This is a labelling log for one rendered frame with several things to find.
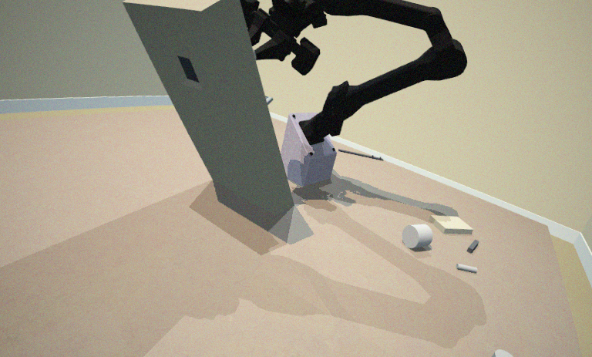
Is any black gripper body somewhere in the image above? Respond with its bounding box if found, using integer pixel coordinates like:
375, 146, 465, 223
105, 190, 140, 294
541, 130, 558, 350
240, 0, 320, 76

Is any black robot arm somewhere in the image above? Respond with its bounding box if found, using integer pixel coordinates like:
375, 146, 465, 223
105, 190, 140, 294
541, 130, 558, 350
269, 0, 467, 145

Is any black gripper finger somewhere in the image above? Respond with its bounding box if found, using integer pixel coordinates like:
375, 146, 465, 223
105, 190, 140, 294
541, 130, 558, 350
254, 29, 291, 62
247, 11, 266, 47

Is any cream flat box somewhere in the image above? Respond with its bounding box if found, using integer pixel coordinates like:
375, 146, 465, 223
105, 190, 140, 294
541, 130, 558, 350
429, 215, 473, 234

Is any dark grey rectangular bar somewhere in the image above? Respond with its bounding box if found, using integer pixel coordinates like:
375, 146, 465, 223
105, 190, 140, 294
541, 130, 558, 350
467, 240, 479, 253

